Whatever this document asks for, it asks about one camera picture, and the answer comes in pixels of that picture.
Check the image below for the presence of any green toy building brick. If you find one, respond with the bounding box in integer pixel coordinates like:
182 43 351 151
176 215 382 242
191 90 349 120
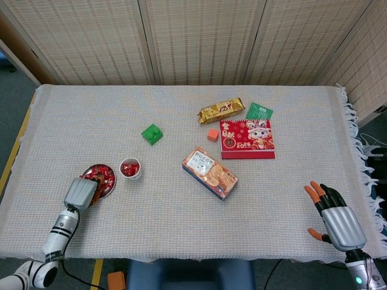
141 123 164 146

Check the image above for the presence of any white paper cup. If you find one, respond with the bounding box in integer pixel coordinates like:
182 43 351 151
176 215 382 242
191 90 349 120
119 157 142 181

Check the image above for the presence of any red desk calendar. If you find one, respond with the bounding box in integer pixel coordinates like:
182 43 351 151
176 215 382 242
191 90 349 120
219 118 276 160

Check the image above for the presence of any round silver metal plate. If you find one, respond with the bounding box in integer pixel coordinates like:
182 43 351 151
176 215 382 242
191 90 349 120
79 164 117 200

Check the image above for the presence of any woven folding screen panel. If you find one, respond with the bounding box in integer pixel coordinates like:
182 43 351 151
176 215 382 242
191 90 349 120
317 0 387 127
138 0 267 86
243 0 374 86
0 0 155 86

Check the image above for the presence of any white woven tablecloth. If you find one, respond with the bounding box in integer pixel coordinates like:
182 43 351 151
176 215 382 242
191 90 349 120
0 83 387 264

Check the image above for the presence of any orange foam block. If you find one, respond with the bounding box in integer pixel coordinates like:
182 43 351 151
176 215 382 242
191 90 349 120
107 271 126 290

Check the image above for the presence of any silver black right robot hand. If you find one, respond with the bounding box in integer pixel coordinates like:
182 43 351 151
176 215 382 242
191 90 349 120
304 180 368 252

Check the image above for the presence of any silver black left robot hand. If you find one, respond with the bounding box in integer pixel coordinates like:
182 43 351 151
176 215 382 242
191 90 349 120
63 177 104 211

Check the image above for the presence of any blue padded seat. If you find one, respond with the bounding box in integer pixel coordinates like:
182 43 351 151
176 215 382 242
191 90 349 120
125 258 256 290

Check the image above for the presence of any orange blue cookie box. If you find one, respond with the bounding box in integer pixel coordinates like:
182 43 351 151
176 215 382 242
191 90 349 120
181 146 239 202

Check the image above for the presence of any black cable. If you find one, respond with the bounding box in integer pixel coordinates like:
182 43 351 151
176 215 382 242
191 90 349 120
264 259 284 290

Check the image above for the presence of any green foil sachet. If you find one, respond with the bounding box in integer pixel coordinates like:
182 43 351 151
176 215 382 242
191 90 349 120
245 101 274 121

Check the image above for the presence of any gold biscuit packet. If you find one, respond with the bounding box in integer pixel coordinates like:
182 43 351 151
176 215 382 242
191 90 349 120
197 97 245 124

